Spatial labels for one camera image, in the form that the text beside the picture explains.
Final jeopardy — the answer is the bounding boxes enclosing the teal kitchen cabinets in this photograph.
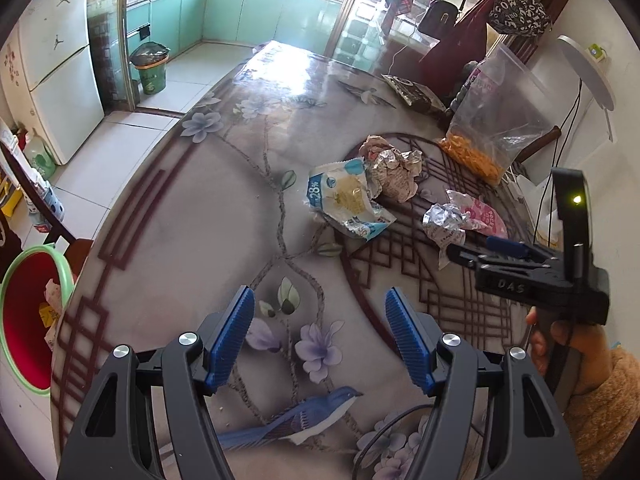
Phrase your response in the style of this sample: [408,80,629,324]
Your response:
[125,0,346,61]

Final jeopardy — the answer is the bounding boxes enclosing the person's right forearm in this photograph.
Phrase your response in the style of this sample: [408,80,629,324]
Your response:
[562,342,636,480]

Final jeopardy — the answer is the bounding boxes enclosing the white refrigerator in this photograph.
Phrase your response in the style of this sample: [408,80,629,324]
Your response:
[0,0,106,166]

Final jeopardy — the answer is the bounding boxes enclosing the yellow plastic jug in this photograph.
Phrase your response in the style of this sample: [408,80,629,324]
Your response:
[0,180,21,216]

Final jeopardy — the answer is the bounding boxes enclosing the plastic bag of orange snacks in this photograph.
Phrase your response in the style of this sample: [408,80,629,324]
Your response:
[437,42,560,188]

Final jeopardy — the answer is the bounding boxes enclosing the blue white snack wrapper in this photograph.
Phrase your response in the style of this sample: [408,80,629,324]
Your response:
[302,156,398,242]

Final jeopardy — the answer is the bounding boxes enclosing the floral printed table cover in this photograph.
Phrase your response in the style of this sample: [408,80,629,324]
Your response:
[50,40,581,480]

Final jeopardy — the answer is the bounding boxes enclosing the black cable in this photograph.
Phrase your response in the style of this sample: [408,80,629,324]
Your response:
[352,404,436,480]

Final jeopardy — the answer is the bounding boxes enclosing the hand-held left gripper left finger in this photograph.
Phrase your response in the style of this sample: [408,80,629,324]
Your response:
[56,284,257,480]

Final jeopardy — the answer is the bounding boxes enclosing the green kitchen trash can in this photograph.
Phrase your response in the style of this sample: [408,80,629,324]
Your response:
[129,42,171,96]

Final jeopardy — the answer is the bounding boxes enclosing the black handbag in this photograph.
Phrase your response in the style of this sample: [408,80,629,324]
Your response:
[417,0,473,41]

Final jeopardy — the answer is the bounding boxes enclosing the black white patterned bag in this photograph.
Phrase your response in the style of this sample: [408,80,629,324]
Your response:
[487,0,553,36]

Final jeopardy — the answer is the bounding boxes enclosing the crumpled white printed wrapper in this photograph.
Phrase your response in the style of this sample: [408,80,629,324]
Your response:
[358,134,398,161]

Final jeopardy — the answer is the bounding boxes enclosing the pink white wrapper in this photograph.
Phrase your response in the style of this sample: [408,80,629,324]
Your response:
[42,277,76,356]

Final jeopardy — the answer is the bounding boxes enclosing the metal sliding door frame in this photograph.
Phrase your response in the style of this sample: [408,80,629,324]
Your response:
[322,0,373,61]

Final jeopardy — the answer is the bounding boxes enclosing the dark red hanging bag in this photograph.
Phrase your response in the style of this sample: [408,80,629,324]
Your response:
[419,0,506,98]

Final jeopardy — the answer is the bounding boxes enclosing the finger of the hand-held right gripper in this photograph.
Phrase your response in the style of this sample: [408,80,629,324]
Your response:
[446,244,546,273]
[484,236,566,261]

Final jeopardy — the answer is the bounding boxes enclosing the green liquid bottle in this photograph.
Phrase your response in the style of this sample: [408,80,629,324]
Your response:
[25,129,57,181]

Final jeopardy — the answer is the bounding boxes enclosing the dark snack packet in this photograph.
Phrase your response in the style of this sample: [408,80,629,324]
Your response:
[381,74,446,113]

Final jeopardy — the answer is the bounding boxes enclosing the person's right hand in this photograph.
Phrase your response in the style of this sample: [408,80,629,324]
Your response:
[525,306,613,396]

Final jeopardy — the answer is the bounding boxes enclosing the pink snack wrapper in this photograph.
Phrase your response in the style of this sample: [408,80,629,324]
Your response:
[446,190,508,241]

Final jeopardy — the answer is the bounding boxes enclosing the silver foil wrapper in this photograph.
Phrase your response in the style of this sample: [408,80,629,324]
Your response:
[367,146,425,205]
[422,202,469,271]

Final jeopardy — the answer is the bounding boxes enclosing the red bin with green rim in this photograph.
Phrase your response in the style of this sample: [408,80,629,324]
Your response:
[0,242,77,398]

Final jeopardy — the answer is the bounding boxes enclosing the white round desk lamp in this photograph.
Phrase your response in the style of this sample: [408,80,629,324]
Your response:
[556,35,616,143]

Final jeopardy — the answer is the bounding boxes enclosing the dark wooden chair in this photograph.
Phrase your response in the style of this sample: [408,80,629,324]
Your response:
[0,137,96,281]
[515,126,562,163]

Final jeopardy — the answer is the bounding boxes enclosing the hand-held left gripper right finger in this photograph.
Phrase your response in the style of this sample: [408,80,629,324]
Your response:
[384,286,586,480]

